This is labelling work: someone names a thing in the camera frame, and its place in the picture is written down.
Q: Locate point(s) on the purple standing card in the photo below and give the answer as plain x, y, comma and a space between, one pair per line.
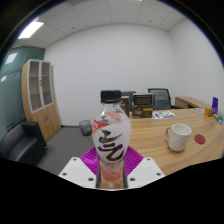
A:
215, 105

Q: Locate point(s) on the round white disc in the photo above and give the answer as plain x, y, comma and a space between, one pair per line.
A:
199, 110

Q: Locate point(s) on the small dark brown box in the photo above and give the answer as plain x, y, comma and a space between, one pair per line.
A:
125, 106

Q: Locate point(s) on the clear drink bottle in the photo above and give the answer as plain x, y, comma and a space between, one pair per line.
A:
111, 140

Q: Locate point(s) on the low wooden side desk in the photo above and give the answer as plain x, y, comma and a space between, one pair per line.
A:
190, 101

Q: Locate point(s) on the ceiling light panels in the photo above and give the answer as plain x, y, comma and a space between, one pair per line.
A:
30, 29

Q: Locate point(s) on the white printed leaflet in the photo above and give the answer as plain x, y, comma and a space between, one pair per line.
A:
163, 115

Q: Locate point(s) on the wooden glass-door shelf cabinet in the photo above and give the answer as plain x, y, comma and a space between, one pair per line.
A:
45, 116

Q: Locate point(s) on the black leather sofa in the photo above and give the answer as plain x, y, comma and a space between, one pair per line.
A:
21, 143

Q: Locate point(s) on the orange cardboard box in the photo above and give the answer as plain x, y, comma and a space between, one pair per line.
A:
208, 112

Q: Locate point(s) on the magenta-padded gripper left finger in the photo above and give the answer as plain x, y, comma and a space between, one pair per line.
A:
75, 170

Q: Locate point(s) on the flat round red coaster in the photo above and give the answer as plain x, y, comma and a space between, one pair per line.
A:
199, 139

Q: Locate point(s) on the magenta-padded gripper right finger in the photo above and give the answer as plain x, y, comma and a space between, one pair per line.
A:
146, 170

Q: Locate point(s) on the black mesh office chair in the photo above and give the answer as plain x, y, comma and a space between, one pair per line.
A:
161, 98

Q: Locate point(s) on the grey mesh waste bin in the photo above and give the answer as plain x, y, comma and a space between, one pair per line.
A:
85, 127

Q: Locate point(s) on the white ceramic mug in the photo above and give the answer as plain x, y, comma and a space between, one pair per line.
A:
180, 137

